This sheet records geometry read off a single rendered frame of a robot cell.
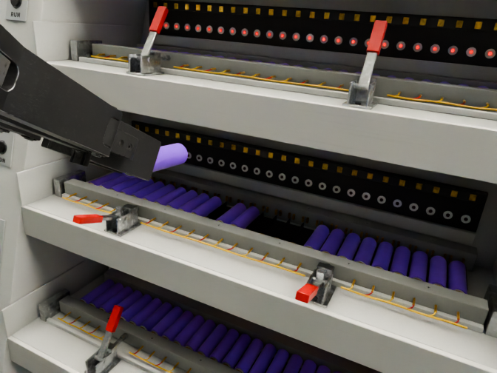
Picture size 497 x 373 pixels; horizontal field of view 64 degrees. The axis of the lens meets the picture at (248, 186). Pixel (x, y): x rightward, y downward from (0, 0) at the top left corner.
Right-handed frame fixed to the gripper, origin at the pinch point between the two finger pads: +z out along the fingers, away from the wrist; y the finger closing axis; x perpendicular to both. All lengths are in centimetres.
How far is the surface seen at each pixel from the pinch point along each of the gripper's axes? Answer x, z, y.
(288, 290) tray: -7.9, 22.2, 9.4
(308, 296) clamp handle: -6.9, 14.8, 12.8
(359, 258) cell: -2.6, 27.5, 15.1
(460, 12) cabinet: 31.0, 31.2, 19.2
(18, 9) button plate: 16.7, 14.0, -34.5
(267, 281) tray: -7.8, 22.4, 6.8
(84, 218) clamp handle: -6.9, 15.4, -13.8
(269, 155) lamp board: 8.2, 33.5, -1.2
